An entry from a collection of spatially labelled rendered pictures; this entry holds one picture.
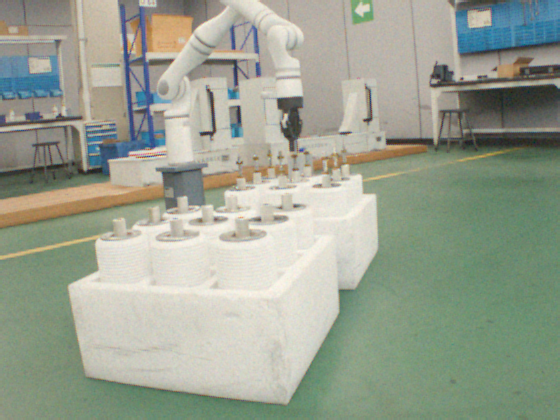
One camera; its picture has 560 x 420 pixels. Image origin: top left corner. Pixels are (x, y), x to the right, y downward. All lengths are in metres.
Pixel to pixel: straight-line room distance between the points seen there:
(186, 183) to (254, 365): 1.12
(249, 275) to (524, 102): 5.69
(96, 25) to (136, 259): 7.16
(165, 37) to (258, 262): 6.06
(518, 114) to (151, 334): 5.79
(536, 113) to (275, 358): 5.67
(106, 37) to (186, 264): 7.24
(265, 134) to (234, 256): 3.35
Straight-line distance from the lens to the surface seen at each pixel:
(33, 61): 7.36
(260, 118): 4.12
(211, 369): 0.82
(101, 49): 7.90
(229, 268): 0.77
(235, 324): 0.77
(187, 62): 1.77
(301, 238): 0.99
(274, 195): 1.31
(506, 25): 6.30
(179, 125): 1.83
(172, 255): 0.81
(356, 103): 5.06
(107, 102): 7.81
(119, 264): 0.88
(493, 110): 6.45
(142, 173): 3.42
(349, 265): 1.26
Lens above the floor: 0.42
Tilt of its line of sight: 10 degrees down
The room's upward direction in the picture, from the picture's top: 5 degrees counter-clockwise
